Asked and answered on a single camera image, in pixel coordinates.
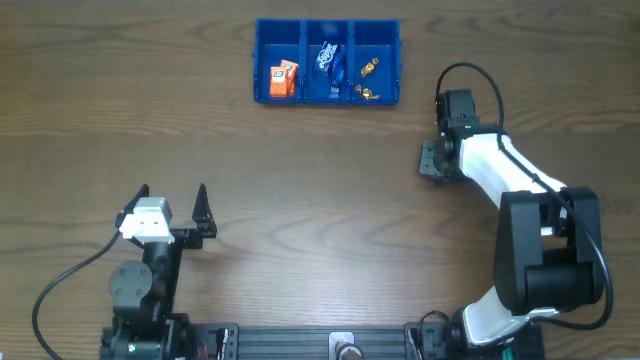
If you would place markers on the orange candy box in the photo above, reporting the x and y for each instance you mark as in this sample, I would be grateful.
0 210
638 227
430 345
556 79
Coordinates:
278 85
292 75

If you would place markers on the gold candy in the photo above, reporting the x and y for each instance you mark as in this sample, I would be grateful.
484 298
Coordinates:
366 92
370 67

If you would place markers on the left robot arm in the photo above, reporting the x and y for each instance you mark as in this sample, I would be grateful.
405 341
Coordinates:
132 285

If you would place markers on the blue candy pack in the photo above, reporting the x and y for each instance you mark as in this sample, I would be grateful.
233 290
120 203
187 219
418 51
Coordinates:
325 57
338 72

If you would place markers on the blue tray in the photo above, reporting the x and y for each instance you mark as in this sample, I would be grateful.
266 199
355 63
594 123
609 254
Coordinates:
280 35

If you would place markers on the mounting rail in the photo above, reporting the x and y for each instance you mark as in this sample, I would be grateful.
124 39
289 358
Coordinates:
290 342

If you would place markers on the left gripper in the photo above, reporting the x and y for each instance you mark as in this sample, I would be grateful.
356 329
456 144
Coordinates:
187 238

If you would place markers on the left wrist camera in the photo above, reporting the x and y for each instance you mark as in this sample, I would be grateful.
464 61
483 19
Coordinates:
147 220

